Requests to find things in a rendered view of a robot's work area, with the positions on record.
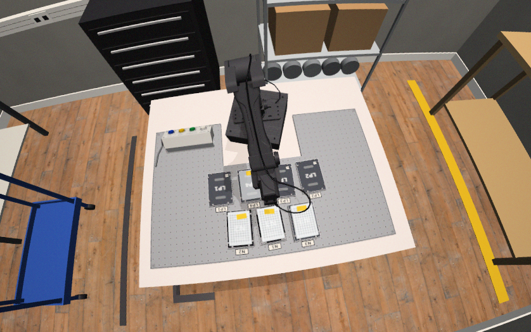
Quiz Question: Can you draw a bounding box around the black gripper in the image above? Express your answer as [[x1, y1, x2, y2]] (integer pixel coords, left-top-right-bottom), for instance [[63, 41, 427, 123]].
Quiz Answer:
[[251, 167, 281, 189]]

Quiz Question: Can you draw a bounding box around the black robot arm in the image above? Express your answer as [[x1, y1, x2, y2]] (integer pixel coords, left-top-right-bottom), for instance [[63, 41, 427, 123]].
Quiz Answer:
[[224, 54, 281, 206]]

